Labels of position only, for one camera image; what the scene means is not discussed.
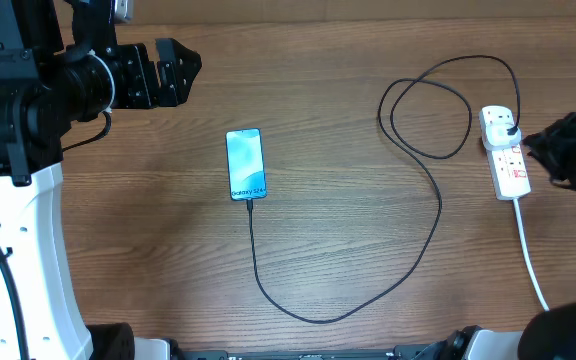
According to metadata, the Samsung Galaxy smartphone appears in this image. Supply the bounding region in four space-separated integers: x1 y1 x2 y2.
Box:
225 128 267 201

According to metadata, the black USB charging cable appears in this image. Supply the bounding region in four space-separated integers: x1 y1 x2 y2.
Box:
245 54 523 325

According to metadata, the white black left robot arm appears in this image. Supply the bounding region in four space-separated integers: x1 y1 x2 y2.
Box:
0 0 202 359

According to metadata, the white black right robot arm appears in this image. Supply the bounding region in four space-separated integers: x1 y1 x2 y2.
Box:
417 106 576 359

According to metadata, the white charger plug adapter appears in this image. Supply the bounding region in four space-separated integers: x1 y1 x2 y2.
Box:
482 123 521 151

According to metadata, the white power strip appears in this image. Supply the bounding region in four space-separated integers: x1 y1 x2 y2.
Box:
479 105 531 201

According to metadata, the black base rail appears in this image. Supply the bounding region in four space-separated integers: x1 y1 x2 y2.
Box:
172 341 463 360

